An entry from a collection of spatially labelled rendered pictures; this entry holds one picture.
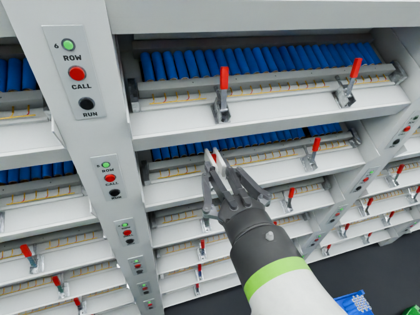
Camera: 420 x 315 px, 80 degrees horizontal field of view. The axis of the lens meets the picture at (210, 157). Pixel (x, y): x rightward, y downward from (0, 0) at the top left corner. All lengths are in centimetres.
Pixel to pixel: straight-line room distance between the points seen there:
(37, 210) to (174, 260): 48
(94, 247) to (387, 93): 80
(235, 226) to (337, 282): 130
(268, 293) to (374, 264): 151
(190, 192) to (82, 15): 40
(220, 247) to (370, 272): 105
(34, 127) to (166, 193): 28
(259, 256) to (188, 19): 31
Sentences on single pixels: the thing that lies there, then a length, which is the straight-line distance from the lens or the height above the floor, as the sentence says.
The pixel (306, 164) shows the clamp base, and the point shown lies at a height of 92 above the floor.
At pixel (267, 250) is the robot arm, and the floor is 107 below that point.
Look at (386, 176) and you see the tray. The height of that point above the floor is 72.
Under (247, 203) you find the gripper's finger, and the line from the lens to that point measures 43.
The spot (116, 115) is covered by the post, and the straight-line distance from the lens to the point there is 39.
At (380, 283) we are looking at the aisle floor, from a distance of 179.
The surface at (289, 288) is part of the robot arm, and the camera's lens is 33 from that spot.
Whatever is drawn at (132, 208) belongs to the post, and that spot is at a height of 91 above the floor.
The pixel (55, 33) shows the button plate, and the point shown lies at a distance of 34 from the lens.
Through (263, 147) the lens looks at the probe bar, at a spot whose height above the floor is 95.
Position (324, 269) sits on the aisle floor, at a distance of 166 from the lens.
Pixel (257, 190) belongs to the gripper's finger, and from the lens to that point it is 47.
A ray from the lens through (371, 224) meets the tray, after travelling 152.
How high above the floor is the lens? 137
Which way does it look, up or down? 45 degrees down
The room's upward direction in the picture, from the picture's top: 7 degrees clockwise
